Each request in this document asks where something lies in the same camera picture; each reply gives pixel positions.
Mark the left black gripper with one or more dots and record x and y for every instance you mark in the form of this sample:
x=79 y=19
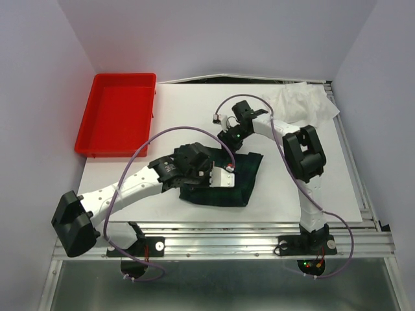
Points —
x=207 y=167

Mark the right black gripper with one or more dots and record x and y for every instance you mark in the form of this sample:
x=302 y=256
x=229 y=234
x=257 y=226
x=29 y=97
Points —
x=224 y=137

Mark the green plaid skirt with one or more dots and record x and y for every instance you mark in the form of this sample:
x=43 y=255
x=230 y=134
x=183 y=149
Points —
x=247 y=166

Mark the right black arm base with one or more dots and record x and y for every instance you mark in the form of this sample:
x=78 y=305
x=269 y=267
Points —
x=312 y=247

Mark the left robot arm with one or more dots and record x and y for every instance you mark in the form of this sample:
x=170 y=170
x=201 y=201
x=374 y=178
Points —
x=79 y=218

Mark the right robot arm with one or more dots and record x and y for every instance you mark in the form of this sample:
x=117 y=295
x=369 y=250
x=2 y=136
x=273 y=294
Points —
x=301 y=152

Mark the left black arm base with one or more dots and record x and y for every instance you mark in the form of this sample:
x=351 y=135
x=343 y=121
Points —
x=135 y=263

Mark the white folded skirt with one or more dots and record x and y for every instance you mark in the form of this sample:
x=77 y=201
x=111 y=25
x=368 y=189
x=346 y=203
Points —
x=301 y=104

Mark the red plastic tray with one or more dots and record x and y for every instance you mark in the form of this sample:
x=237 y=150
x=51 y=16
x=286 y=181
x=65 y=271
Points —
x=118 y=115

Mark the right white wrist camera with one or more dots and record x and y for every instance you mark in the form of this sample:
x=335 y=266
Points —
x=221 y=120

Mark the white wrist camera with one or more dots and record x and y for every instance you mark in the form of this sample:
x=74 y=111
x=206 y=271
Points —
x=222 y=177
x=221 y=120

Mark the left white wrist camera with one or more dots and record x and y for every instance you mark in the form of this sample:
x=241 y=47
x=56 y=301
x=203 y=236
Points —
x=222 y=177

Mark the aluminium rail frame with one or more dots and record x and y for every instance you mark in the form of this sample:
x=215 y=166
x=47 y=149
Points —
x=363 y=275

